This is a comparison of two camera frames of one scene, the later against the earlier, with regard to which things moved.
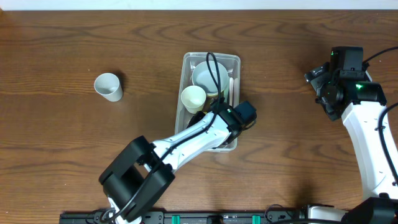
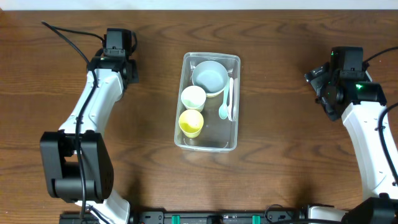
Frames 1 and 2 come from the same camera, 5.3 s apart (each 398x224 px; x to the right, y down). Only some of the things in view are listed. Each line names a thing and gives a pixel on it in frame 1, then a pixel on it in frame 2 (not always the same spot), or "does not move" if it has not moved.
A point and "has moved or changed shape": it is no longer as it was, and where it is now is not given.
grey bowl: x=202 y=77 does not move
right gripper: x=319 y=76 does not move
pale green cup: x=193 y=98 does not move
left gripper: x=216 y=106 to x=133 y=73
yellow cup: x=207 y=106 to x=191 y=122
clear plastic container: x=208 y=79 does not move
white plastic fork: x=236 y=89 does not move
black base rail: x=189 y=217 does not move
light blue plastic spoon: x=231 y=91 has moved or changed shape
